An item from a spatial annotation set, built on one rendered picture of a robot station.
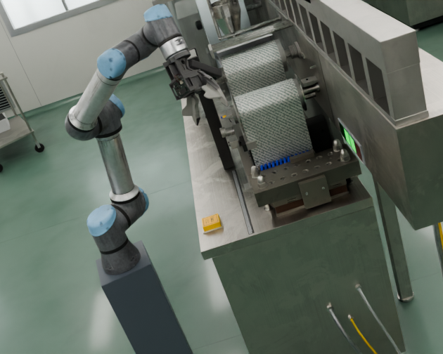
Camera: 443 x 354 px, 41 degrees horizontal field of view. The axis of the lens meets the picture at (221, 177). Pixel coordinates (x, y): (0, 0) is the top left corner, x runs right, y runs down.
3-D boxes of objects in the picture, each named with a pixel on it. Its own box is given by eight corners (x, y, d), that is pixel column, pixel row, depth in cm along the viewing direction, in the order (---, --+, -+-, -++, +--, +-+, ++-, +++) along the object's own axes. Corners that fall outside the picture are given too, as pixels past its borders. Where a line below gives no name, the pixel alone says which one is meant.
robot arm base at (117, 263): (106, 280, 220) (95, 259, 216) (101, 260, 234) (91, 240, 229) (143, 263, 222) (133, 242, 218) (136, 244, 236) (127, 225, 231)
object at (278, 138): (257, 169, 234) (243, 128, 226) (313, 150, 233) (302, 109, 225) (257, 169, 234) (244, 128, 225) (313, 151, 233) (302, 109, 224)
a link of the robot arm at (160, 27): (155, 15, 176) (171, -1, 170) (171, 47, 176) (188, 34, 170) (135, 18, 170) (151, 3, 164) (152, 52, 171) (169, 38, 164)
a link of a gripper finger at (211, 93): (216, 111, 163) (193, 94, 167) (230, 105, 167) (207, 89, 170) (219, 101, 161) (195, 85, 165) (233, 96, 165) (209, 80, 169)
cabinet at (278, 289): (215, 166, 483) (181, 69, 444) (290, 142, 480) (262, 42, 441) (269, 411, 258) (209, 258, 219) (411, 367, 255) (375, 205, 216)
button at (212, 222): (202, 223, 235) (201, 218, 234) (219, 218, 234) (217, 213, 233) (204, 232, 228) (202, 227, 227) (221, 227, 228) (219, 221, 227)
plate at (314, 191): (304, 206, 220) (297, 182, 215) (330, 199, 220) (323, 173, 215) (306, 210, 218) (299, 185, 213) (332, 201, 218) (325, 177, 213)
